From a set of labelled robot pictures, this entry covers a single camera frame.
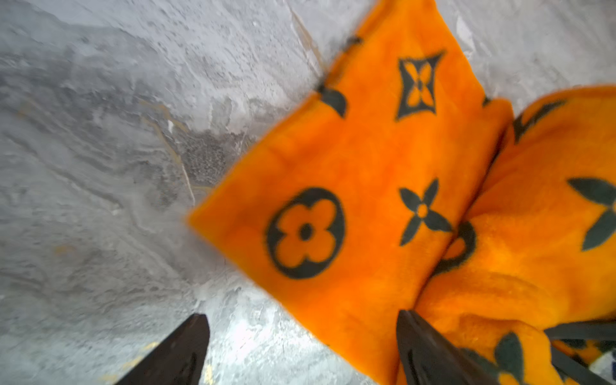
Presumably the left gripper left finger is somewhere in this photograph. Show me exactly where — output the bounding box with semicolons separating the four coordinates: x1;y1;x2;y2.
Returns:
116;313;210;385

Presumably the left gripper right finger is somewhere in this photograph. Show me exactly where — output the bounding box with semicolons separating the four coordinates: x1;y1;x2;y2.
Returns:
396;310;497;385

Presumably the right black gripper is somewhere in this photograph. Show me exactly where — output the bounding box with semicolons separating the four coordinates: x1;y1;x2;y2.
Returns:
545;321;615;384

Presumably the orange patterned pillowcase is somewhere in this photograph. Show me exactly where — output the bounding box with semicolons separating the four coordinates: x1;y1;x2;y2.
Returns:
189;1;615;384

